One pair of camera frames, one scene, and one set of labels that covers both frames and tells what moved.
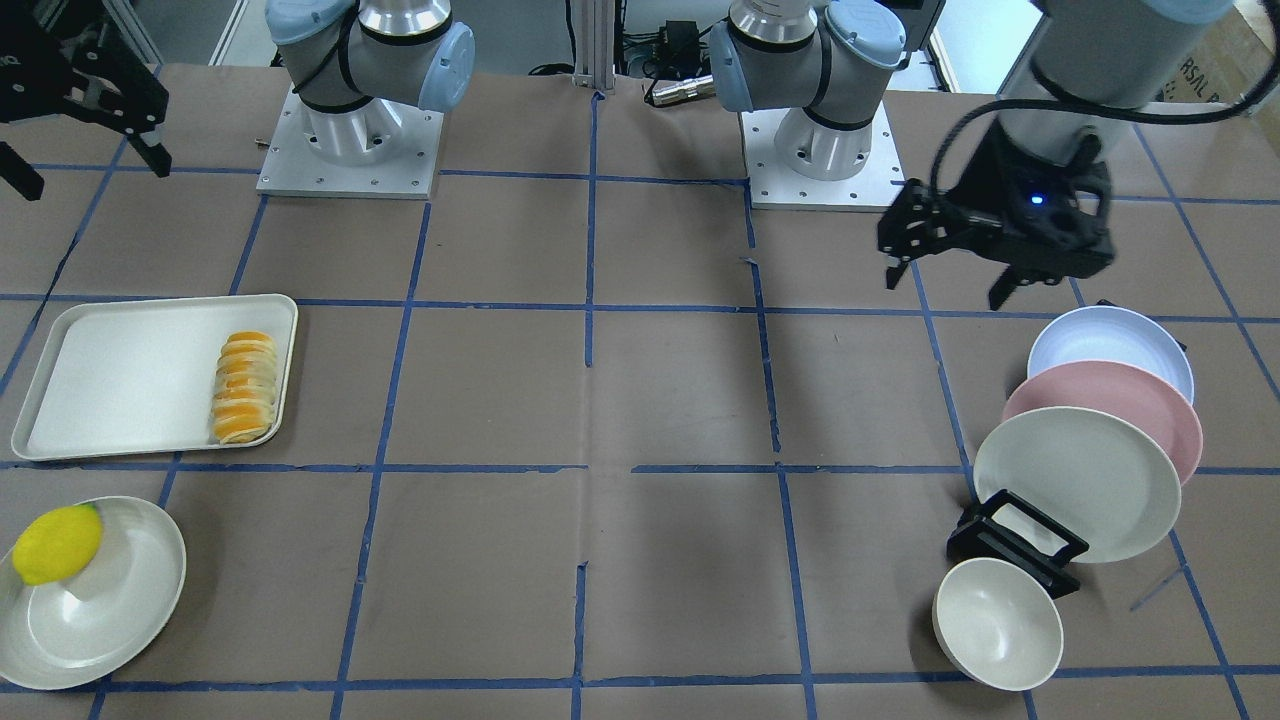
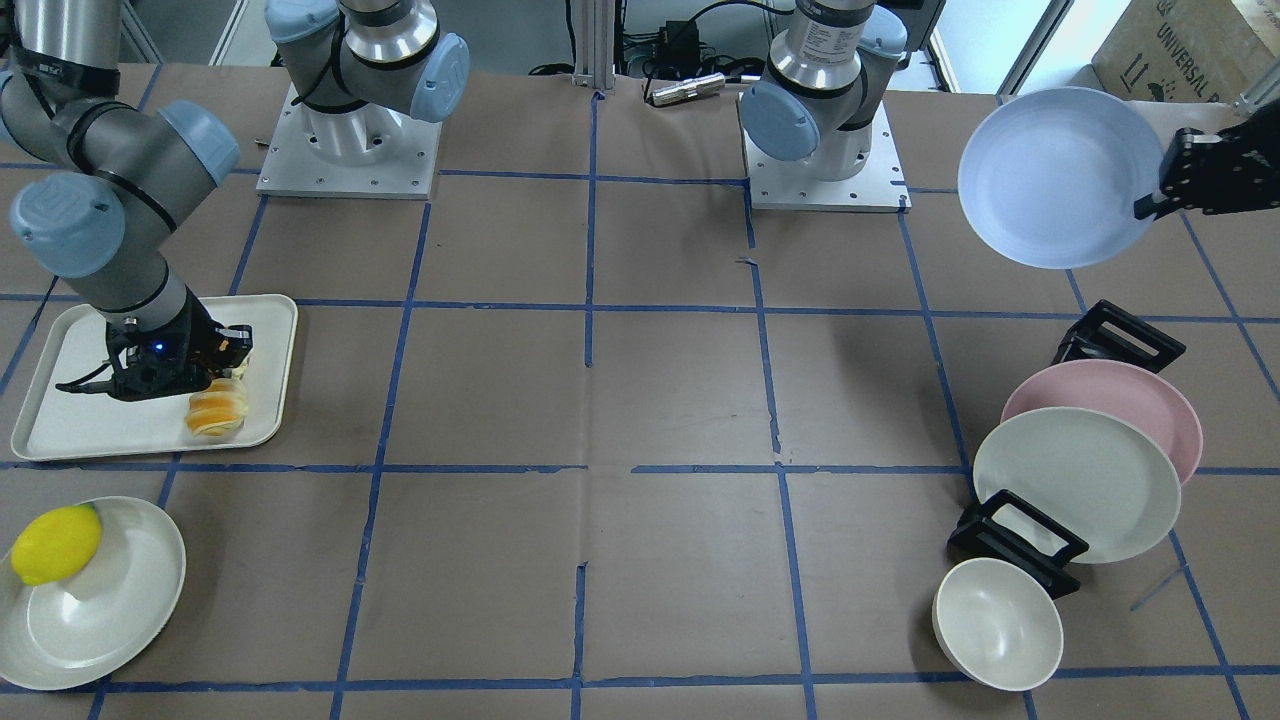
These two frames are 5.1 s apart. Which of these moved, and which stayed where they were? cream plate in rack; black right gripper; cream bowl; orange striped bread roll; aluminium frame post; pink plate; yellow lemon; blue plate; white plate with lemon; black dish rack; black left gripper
Moved: orange striped bread roll; blue plate; black left gripper; black right gripper
Stayed: white plate with lemon; black dish rack; pink plate; cream plate in rack; cream bowl; yellow lemon; aluminium frame post
